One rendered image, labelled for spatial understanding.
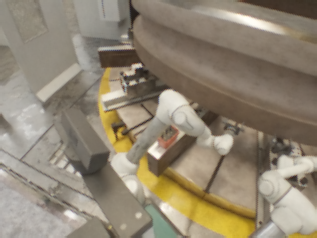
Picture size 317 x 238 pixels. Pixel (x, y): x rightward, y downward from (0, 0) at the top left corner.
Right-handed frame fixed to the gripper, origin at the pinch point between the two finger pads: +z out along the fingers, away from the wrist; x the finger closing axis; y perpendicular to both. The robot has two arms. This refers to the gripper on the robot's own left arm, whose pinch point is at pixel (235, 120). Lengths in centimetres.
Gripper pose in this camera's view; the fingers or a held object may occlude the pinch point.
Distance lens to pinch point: 167.8
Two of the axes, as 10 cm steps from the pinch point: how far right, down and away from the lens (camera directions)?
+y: 0.0, -7.0, -7.2
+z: 5.4, -6.0, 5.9
